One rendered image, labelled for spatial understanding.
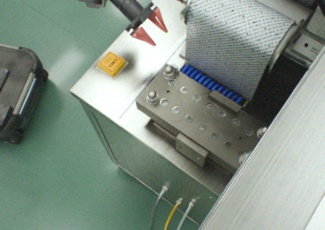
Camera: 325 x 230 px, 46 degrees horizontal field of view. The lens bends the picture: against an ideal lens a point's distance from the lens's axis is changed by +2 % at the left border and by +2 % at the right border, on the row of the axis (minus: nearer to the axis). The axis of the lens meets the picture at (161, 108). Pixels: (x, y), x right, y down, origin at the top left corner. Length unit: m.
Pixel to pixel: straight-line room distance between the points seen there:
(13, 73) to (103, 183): 0.77
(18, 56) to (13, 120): 0.39
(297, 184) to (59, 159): 1.89
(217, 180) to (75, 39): 1.63
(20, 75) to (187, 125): 1.32
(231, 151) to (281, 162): 0.66
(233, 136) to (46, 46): 1.72
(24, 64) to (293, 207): 1.97
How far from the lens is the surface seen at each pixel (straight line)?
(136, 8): 1.16
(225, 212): 0.41
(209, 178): 1.19
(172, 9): 1.48
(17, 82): 2.22
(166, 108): 1.12
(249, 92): 1.12
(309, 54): 0.95
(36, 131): 2.33
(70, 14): 2.69
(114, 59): 1.34
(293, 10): 1.09
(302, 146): 0.45
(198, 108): 1.12
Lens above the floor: 2.06
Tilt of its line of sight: 66 degrees down
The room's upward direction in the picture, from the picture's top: 4 degrees counter-clockwise
